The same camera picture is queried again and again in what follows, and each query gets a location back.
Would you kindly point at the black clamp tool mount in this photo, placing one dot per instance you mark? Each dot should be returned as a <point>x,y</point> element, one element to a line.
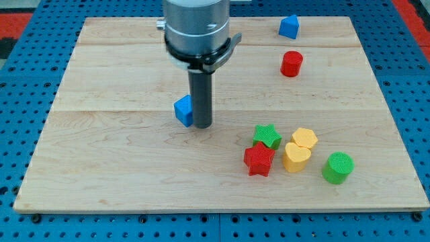
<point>204,63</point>

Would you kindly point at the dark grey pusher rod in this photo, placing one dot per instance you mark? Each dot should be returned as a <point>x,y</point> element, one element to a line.
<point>200,88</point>

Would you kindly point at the blue cube block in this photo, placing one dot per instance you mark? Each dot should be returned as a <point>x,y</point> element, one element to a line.
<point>183,110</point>

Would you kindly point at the red star block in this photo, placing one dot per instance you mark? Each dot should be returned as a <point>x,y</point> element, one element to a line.
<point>259,159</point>

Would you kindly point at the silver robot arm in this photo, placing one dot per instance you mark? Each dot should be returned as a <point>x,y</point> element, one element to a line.
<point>197,37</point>

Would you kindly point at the green star block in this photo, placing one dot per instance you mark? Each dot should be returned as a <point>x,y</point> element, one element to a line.
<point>268,135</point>

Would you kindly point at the red cylinder block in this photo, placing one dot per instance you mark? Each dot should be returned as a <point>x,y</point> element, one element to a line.
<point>291,63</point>

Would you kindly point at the blue triangular block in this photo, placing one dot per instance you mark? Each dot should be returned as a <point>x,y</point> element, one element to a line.
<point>289,27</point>

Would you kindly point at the wooden board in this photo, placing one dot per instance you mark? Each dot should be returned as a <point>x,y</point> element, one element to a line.
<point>111,143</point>

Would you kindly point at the yellow hexagon block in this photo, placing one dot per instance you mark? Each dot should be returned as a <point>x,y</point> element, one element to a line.
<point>304,137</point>

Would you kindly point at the yellow heart block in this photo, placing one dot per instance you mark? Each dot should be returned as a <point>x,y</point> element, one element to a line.
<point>295,158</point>

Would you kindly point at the green cylinder block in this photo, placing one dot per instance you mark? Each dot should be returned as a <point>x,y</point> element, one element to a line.
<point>338,167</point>

